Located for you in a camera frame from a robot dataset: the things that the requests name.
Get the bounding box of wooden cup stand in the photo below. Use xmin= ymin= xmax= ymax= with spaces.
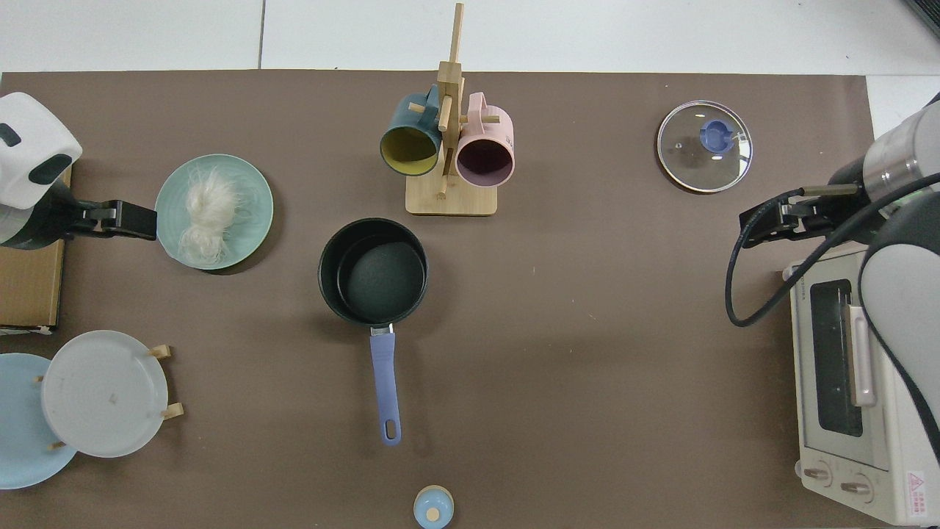
xmin=405 ymin=2 xmax=502 ymax=217

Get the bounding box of grey round plate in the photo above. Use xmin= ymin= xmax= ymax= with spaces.
xmin=40 ymin=330 xmax=170 ymax=459

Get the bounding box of teal mug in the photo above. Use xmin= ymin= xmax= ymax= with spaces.
xmin=379 ymin=84 xmax=444 ymax=177

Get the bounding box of small blue round thing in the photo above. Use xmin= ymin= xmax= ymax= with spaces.
xmin=413 ymin=486 xmax=455 ymax=529

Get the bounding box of dark corner object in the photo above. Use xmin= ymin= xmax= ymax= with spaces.
xmin=902 ymin=0 xmax=940 ymax=39

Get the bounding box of light blue round plate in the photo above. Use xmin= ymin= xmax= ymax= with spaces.
xmin=0 ymin=353 xmax=79 ymax=490

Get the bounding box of white vermicelli bundle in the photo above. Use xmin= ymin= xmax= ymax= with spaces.
xmin=176 ymin=163 xmax=255 ymax=267

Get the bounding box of black pot blue handle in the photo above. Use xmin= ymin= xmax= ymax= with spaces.
xmin=317 ymin=217 xmax=430 ymax=447

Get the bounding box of green round plate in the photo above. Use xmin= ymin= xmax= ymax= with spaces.
xmin=155 ymin=154 xmax=274 ymax=270

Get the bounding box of pale toaster oven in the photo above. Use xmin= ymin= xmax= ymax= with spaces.
xmin=781 ymin=241 xmax=940 ymax=527

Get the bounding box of brown table cloth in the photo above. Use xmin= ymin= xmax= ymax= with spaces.
xmin=0 ymin=70 xmax=886 ymax=529

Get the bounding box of pink mug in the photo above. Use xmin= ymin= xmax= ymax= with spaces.
xmin=455 ymin=92 xmax=516 ymax=187

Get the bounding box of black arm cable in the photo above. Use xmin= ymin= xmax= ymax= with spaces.
xmin=726 ymin=173 xmax=940 ymax=328

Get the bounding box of glass lid blue knob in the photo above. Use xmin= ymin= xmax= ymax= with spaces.
xmin=657 ymin=101 xmax=753 ymax=194

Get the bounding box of wire basket wooden floor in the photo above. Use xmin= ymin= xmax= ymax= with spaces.
xmin=0 ymin=165 xmax=73 ymax=337

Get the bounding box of wooden plate rack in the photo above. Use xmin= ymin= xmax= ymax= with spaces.
xmin=33 ymin=344 xmax=184 ymax=450

